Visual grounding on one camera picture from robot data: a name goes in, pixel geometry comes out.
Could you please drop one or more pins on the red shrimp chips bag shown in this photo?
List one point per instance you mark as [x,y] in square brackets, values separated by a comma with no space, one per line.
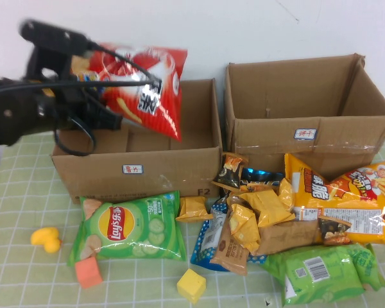
[157,112]

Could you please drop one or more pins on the blue and black snack packet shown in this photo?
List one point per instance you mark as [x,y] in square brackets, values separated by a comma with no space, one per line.
[260,176]

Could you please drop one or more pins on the cardboard box with red-text label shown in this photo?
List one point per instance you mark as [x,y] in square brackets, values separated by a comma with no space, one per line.
[179,173]

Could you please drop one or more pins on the yellow rubber duck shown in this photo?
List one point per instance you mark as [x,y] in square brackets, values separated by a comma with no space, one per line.
[48,239]

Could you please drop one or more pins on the yellow foam cube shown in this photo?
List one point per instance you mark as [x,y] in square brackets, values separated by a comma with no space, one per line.
[191,285]

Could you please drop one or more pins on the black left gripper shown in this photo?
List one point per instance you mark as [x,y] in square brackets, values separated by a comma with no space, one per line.
[67,99]

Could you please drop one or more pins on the brown biscuit bar wrapper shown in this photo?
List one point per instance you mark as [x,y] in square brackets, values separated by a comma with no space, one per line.
[231,253]

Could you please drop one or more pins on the green checked tablecloth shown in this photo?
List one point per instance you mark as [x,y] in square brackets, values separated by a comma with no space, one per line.
[19,192]

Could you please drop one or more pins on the large yellow crisps bag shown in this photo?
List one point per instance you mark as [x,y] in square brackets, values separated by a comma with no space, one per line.
[308,195]

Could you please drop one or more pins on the yellow foil snack packet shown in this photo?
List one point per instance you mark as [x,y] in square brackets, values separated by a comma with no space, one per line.
[285,192]
[244,227]
[269,208]
[194,208]

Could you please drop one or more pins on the small black snack packet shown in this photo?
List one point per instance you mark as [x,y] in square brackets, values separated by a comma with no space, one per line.
[333,231]

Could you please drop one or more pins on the black and orange snack packet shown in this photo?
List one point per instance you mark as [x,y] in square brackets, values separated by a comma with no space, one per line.
[227,173]

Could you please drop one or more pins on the blue polka dot packet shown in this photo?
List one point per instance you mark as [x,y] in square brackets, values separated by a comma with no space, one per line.
[205,244]

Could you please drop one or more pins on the green Lay's chips bag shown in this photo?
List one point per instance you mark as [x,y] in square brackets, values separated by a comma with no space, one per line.
[131,224]

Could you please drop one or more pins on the green biscuit package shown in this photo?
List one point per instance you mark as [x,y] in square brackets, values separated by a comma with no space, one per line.
[324,279]

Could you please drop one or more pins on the cardboard box with blue-text label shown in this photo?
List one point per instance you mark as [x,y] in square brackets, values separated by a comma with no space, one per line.
[269,138]

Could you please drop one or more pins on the orange foam cube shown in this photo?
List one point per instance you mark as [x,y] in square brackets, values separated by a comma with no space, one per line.
[88,272]

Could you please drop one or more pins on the kraft brown long packet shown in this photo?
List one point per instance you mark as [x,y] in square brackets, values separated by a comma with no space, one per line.
[285,235]

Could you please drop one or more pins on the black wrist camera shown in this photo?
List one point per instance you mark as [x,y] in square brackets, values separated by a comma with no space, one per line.
[51,37]

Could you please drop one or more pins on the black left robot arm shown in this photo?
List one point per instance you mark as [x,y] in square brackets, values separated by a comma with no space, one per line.
[13,118]

